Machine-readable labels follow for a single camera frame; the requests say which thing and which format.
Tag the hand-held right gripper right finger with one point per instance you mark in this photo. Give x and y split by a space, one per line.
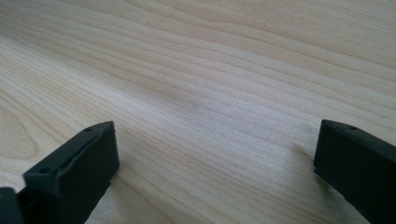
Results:
358 165

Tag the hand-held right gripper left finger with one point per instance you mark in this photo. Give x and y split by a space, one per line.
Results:
77 174

